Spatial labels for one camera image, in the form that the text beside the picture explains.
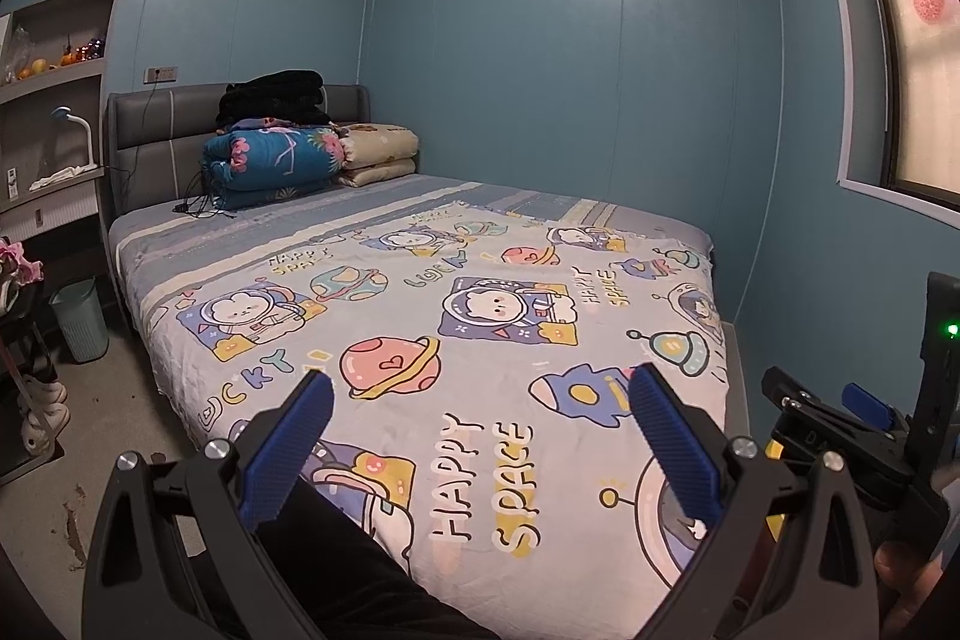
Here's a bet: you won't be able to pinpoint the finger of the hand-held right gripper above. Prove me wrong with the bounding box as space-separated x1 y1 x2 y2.
762 366 842 423
841 382 896 431

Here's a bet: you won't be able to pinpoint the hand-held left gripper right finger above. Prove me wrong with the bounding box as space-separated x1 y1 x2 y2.
627 362 880 640

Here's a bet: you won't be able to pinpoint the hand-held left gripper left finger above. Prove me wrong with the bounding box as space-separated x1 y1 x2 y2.
79 368 338 640

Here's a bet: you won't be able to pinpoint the yellow-rimmed black bin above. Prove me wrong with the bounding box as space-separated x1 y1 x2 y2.
754 511 788 573

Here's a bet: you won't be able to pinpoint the person's right hand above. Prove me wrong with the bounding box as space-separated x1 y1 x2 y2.
874 539 950 618

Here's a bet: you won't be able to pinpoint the person's black-trousered leg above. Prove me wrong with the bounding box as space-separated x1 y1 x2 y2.
251 479 500 640

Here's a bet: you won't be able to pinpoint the teal waste basket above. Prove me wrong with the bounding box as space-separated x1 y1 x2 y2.
50 278 111 363

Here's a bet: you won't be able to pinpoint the white shoes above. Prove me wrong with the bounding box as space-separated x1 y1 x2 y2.
19 377 72 455

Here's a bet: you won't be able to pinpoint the bed with cartoon printed sheet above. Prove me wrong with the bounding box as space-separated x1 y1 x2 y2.
109 173 728 640

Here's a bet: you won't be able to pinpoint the blue floral folded quilt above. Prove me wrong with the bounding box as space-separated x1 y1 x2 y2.
199 124 347 211

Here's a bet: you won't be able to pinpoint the black rack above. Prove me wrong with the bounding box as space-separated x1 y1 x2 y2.
0 280 68 485

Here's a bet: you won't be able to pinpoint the beige folded quilt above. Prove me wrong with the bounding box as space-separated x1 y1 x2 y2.
334 122 419 187

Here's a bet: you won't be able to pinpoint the pink cloth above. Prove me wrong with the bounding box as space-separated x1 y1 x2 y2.
0 239 44 305

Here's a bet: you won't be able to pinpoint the bedside desk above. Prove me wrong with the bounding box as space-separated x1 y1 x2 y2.
0 164 107 255

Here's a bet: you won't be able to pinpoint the black folded clothes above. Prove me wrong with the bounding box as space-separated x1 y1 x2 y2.
216 70 335 131

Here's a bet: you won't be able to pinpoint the grey padded headboard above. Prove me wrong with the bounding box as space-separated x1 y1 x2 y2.
107 83 372 229

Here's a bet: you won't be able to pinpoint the white cloth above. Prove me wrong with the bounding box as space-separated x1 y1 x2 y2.
28 166 85 193

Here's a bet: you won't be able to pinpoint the white desk lamp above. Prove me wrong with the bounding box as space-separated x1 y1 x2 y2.
51 107 106 180

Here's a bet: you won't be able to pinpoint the oranges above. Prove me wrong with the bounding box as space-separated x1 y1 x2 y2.
15 51 77 83

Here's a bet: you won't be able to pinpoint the black cable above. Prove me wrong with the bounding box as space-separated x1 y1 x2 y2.
172 171 237 219

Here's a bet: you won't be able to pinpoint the window with white frame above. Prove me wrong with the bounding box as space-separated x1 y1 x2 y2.
795 0 960 210

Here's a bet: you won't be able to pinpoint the wall niche shelf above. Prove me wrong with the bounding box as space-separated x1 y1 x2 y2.
0 0 121 105

